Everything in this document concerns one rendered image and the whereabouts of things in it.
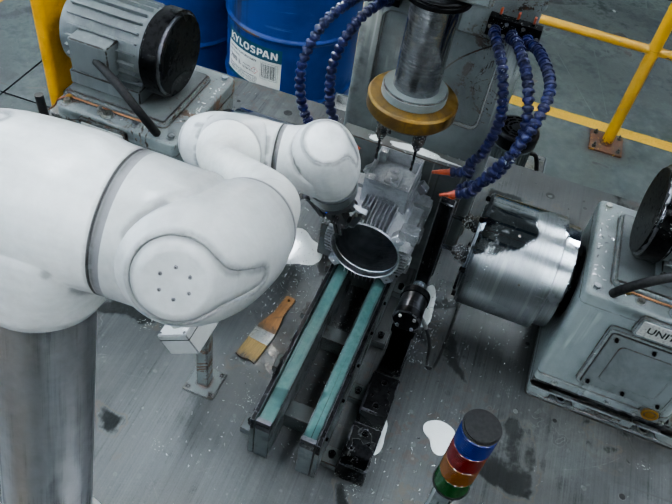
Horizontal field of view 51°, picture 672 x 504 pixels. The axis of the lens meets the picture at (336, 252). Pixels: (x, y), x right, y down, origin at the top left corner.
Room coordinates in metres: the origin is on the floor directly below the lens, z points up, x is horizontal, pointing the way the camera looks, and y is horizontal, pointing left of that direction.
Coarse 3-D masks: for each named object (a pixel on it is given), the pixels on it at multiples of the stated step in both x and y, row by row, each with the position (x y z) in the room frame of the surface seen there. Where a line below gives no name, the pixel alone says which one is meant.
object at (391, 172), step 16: (384, 160) 1.23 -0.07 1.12; (400, 160) 1.23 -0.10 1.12; (416, 160) 1.22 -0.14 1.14; (368, 176) 1.14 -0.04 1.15; (384, 176) 1.18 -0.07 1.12; (400, 176) 1.18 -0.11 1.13; (416, 176) 1.17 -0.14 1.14; (368, 192) 1.13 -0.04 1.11; (384, 192) 1.12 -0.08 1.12; (400, 192) 1.11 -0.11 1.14; (400, 208) 1.11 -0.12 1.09
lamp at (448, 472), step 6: (444, 456) 0.55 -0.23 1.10; (444, 462) 0.54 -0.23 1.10; (444, 468) 0.54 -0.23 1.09; (450, 468) 0.53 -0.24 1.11; (444, 474) 0.53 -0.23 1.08; (450, 474) 0.53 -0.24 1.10; (456, 474) 0.52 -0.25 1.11; (462, 474) 0.52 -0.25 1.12; (474, 474) 0.52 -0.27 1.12; (450, 480) 0.52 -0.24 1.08; (456, 480) 0.52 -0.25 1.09; (462, 480) 0.52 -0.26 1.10; (468, 480) 0.52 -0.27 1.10; (462, 486) 0.52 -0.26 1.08
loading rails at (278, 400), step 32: (320, 288) 0.99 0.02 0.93; (384, 288) 1.03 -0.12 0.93; (320, 320) 0.91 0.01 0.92; (288, 352) 0.81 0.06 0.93; (352, 352) 0.85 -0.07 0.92; (288, 384) 0.74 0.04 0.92; (352, 384) 0.83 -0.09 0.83; (256, 416) 0.66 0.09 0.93; (288, 416) 0.72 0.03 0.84; (320, 416) 0.69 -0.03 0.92; (256, 448) 0.65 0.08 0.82; (320, 448) 0.62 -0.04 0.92
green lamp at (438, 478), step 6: (438, 468) 0.55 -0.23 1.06; (438, 474) 0.54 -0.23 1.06; (438, 480) 0.54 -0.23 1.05; (444, 480) 0.53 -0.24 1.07; (438, 486) 0.53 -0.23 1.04; (444, 486) 0.52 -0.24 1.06; (450, 486) 0.52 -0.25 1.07; (456, 486) 0.52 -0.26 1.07; (468, 486) 0.53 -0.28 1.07; (444, 492) 0.52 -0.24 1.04; (450, 492) 0.52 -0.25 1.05; (456, 492) 0.52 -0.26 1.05; (462, 492) 0.52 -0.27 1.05
